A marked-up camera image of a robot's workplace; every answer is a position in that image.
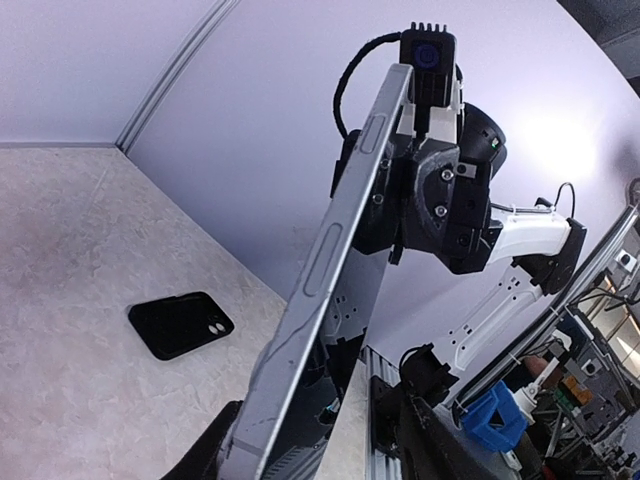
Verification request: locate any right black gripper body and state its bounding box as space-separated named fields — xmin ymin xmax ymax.
xmin=329 ymin=130 xmax=500 ymax=273

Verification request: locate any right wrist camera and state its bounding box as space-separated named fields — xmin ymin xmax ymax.
xmin=400 ymin=23 xmax=463 ymax=144

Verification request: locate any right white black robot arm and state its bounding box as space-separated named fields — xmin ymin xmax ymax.
xmin=320 ymin=99 xmax=586 ymax=344

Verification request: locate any black phone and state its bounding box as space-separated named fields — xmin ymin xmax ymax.
xmin=218 ymin=64 xmax=413 ymax=479

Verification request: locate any right aluminium frame post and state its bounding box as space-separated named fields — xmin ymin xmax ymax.
xmin=115 ymin=0 xmax=240 ymax=155

